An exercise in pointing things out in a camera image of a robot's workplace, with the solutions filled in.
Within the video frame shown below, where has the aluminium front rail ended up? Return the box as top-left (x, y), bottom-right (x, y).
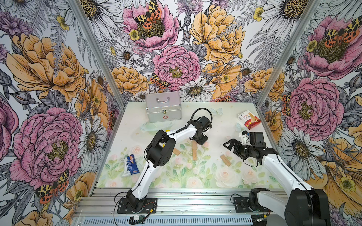
top-left (75, 188), bottom-right (250, 217)

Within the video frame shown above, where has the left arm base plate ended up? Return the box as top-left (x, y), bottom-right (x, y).
top-left (117, 198), bottom-right (158, 214)

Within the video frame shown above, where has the wooden block diagonal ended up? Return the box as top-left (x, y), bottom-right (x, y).
top-left (192, 150), bottom-right (198, 161)

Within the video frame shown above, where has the wooden block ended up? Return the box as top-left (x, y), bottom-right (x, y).
top-left (173, 148), bottom-right (181, 156)
top-left (220, 154), bottom-right (232, 167)
top-left (192, 140), bottom-right (198, 152)

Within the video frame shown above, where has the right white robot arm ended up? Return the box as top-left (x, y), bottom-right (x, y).
top-left (223, 139), bottom-right (331, 226)

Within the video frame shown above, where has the small green circuit board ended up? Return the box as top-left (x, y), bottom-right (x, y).
top-left (129, 216), bottom-right (143, 224)

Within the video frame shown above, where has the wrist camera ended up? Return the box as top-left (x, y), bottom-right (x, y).
top-left (240, 131), bottom-right (266, 151)
top-left (195, 116), bottom-right (212, 132)

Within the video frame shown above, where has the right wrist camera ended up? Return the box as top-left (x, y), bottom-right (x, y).
top-left (240, 131), bottom-right (266, 151)

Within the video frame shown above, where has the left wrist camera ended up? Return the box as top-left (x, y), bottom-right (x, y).
top-left (195, 116), bottom-right (212, 132)

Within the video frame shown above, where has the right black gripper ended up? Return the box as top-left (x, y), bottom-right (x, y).
top-left (223, 138), bottom-right (255, 161)

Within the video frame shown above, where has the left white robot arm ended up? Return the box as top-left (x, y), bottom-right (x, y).
top-left (125, 121), bottom-right (212, 212)

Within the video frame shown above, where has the red white snack box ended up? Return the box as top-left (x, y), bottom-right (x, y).
top-left (238, 110), bottom-right (261, 130)

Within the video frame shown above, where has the blue card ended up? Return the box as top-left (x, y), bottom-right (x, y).
top-left (122, 154), bottom-right (140, 177)

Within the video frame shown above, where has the silver metal case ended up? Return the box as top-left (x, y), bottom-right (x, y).
top-left (146, 91), bottom-right (182, 123)

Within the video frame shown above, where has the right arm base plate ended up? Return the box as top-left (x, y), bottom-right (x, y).
top-left (232, 196), bottom-right (269, 213)

